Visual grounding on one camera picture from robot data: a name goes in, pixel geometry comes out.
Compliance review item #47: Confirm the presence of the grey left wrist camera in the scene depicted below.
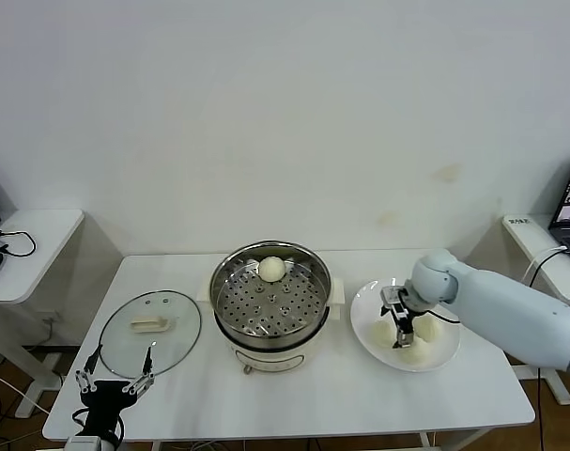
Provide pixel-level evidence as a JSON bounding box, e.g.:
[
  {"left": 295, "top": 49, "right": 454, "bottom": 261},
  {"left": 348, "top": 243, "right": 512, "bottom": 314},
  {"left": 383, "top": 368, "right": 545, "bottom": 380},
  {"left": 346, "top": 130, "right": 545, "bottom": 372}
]
[{"left": 63, "top": 435, "right": 105, "bottom": 451}]

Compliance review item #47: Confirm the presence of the round white plate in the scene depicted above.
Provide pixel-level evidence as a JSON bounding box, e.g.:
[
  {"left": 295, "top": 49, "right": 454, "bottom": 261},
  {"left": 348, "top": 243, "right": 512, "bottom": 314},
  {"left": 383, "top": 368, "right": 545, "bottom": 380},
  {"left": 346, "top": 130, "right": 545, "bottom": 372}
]
[{"left": 349, "top": 277, "right": 463, "bottom": 373}]

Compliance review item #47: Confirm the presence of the round glass pot lid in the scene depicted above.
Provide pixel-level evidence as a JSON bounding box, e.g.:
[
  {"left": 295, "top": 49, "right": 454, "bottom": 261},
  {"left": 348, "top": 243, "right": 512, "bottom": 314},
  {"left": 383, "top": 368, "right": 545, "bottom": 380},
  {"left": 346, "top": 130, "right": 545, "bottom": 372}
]
[{"left": 99, "top": 289, "right": 204, "bottom": 380}]

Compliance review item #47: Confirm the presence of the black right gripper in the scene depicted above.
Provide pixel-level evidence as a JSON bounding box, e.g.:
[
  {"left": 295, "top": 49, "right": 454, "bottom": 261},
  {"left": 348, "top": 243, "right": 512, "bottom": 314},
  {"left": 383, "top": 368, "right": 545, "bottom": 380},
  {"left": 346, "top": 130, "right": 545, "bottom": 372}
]
[{"left": 378, "top": 292, "right": 416, "bottom": 350}]

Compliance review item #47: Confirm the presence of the cream electric cooker pot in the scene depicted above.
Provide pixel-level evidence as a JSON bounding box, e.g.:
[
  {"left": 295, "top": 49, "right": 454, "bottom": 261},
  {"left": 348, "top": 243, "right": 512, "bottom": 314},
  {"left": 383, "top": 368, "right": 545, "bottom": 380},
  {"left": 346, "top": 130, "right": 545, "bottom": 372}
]
[{"left": 196, "top": 276, "right": 346, "bottom": 377}]

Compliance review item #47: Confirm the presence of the white side table with mouse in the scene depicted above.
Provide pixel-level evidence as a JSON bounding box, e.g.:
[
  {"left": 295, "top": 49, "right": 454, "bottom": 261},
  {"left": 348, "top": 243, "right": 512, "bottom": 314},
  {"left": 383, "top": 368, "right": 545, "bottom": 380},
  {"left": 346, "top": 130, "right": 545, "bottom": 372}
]
[{"left": 0, "top": 209, "right": 86, "bottom": 419}]

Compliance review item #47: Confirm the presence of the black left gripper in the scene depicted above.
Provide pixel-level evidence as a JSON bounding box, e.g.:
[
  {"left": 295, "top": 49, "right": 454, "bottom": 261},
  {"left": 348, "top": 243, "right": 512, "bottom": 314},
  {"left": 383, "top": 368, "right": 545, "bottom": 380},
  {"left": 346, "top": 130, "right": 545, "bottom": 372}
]
[{"left": 74, "top": 344, "right": 158, "bottom": 437}]

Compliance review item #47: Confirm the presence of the black cable with adapter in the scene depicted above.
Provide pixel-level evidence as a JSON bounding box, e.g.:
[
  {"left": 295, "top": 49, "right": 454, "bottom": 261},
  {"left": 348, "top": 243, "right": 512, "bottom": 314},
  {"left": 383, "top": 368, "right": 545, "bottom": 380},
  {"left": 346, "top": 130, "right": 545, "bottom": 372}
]
[{"left": 528, "top": 251, "right": 570, "bottom": 451}]

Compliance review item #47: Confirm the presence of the white steamed baozi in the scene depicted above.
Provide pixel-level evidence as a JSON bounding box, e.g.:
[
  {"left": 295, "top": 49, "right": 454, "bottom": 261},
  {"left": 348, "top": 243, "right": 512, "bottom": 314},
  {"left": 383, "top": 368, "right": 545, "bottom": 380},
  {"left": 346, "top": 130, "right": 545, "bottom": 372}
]
[
  {"left": 415, "top": 317, "right": 444, "bottom": 343},
  {"left": 396, "top": 345, "right": 431, "bottom": 367},
  {"left": 257, "top": 256, "right": 286, "bottom": 283},
  {"left": 369, "top": 321, "right": 398, "bottom": 349}
]

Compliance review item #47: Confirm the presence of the white side table with label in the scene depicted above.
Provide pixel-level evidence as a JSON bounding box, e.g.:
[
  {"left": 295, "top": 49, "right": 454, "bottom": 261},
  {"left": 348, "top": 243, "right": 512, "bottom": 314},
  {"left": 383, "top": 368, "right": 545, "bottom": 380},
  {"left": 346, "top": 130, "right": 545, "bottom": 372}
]
[{"left": 501, "top": 214, "right": 570, "bottom": 408}]

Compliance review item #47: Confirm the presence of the perforated steel steamer basket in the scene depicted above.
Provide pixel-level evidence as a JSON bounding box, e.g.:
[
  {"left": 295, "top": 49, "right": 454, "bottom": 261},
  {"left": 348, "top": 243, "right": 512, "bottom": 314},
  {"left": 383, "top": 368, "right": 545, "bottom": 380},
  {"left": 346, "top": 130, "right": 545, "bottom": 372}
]
[{"left": 208, "top": 240, "right": 333, "bottom": 351}]

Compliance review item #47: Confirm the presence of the white floor cable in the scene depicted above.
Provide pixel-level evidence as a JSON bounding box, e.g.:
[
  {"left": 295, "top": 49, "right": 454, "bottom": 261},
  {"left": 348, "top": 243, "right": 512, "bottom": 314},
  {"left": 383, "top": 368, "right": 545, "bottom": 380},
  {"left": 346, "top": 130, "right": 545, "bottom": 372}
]
[{"left": 0, "top": 365, "right": 52, "bottom": 415}]

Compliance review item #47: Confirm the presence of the flat white cable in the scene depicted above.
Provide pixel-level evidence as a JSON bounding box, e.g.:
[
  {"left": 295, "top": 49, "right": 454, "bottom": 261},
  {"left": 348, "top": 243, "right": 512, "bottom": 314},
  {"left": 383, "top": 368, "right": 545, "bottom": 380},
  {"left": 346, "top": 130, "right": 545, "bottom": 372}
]
[{"left": 523, "top": 246, "right": 570, "bottom": 283}]

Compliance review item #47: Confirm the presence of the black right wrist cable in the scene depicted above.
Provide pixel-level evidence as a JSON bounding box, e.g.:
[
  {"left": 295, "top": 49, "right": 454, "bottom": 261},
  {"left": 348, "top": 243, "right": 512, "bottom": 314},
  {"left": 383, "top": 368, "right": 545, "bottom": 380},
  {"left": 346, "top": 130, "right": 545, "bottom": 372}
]
[{"left": 427, "top": 309, "right": 462, "bottom": 325}]

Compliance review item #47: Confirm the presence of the thin black looped cable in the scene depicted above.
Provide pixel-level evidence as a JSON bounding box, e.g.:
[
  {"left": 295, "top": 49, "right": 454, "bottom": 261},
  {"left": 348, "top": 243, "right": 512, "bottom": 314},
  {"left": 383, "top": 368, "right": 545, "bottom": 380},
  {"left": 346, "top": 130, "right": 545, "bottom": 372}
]
[{"left": 0, "top": 228, "right": 37, "bottom": 258}]

